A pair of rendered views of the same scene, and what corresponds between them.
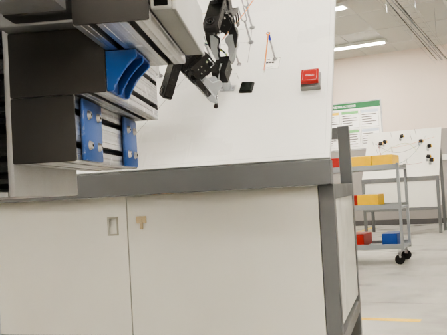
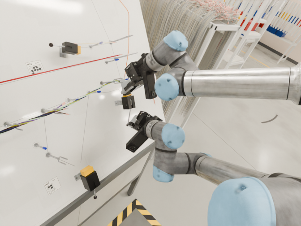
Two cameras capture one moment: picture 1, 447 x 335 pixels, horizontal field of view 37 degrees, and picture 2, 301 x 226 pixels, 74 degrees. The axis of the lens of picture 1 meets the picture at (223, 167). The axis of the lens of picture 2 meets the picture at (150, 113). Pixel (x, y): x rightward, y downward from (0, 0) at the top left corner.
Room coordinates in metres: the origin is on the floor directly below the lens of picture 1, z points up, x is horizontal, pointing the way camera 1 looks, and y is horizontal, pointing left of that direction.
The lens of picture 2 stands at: (1.66, 0.67, 1.71)
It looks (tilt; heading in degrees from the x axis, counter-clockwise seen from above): 39 degrees down; 281
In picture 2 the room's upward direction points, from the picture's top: 21 degrees clockwise
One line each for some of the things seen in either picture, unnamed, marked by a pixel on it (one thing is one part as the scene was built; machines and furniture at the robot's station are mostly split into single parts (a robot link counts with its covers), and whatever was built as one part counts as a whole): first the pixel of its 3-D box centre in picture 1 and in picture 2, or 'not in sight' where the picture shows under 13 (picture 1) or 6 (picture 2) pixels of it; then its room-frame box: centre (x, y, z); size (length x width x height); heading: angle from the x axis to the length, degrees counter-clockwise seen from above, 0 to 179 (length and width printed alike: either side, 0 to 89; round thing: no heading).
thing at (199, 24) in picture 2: not in sight; (144, 61); (2.28, -1.17, 0.78); 1.39 x 0.45 x 1.56; 155
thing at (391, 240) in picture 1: (356, 209); not in sight; (6.82, -1.35, 0.54); 0.99 x 0.50 x 1.08; 66
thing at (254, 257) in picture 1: (222, 263); (118, 179); (1.82, 0.02, 0.60); 0.55 x 0.03 x 0.39; 74
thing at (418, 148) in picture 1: (403, 180); not in sight; (10.55, -2.86, 0.83); 1.18 x 0.72 x 1.65; 65
